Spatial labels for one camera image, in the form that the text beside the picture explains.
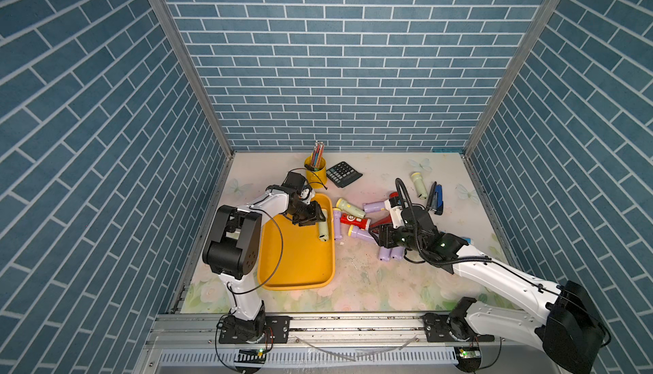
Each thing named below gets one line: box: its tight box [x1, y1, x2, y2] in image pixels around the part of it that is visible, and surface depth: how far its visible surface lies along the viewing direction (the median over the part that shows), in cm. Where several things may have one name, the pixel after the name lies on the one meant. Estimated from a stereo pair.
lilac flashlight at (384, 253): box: [379, 245, 392, 262], surface depth 88 cm
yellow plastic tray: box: [257, 193, 336, 291], surface depth 87 cm
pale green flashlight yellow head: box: [317, 221, 330, 243], surface depth 93 cm
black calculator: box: [326, 161, 364, 188], surface depth 114 cm
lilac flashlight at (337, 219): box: [333, 207, 343, 241], surface depth 95 cm
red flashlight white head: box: [340, 212, 372, 231], surface depth 96 cm
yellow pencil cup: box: [304, 155, 328, 189], surface depth 105 cm
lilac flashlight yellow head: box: [348, 224, 375, 241], surface depth 93 cm
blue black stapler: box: [425, 181, 444, 216], surface depth 104 cm
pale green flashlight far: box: [411, 171, 428, 200], surface depth 110 cm
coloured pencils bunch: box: [311, 141, 325, 170], surface depth 104 cm
